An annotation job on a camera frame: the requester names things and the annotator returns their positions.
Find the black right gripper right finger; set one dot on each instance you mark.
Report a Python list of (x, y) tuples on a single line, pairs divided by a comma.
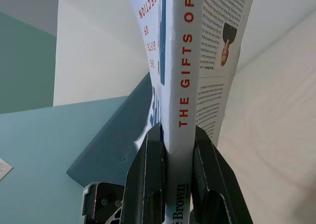
[(214, 189)]

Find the teal upholstered headboard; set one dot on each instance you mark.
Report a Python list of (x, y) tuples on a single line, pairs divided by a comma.
[(108, 135)]

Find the beige sheeted bed mattress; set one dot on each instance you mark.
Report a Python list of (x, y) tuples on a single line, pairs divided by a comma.
[(276, 110)]

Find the white wall outlet plate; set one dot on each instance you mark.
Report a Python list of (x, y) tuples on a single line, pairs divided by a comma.
[(4, 168)]

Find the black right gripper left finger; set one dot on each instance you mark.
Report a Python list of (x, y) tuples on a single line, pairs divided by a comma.
[(145, 184)]

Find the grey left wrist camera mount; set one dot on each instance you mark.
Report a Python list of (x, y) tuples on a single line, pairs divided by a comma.
[(103, 199)]

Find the white blue paperback book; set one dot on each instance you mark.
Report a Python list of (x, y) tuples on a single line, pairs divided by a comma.
[(182, 60)]

